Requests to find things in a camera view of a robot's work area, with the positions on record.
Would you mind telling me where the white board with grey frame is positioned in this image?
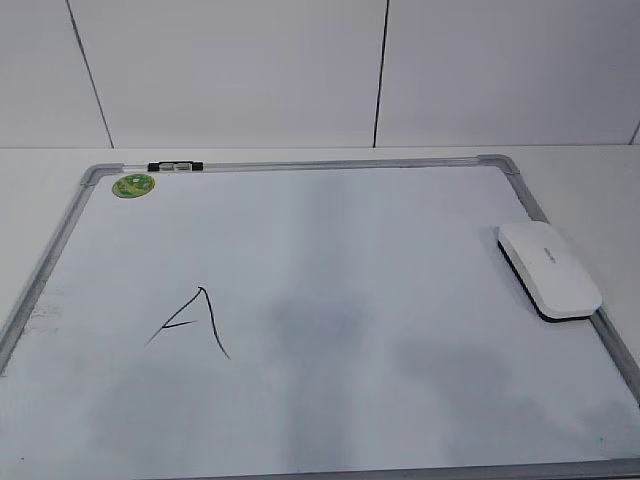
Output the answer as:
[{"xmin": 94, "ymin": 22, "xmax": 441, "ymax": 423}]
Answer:
[{"xmin": 1, "ymin": 155, "xmax": 639, "ymax": 479}]

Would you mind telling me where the round green magnet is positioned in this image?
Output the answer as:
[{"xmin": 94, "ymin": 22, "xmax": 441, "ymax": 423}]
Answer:
[{"xmin": 112, "ymin": 174, "xmax": 155, "ymax": 199}]

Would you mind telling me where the white board eraser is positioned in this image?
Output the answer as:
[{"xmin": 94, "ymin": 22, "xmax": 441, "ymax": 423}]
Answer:
[{"xmin": 497, "ymin": 221, "xmax": 603, "ymax": 322}]

